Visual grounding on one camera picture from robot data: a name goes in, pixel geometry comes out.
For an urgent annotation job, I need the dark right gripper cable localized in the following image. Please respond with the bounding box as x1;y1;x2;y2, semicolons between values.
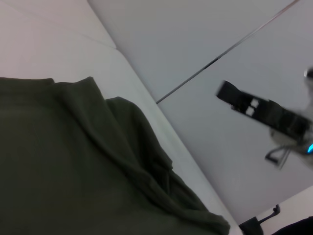
265;143;293;170

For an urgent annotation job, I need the dark green FREE t-shirt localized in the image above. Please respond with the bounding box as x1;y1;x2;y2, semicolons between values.
0;76;231;235

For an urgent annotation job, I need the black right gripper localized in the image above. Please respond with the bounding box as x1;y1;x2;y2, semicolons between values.
215;80;310;138

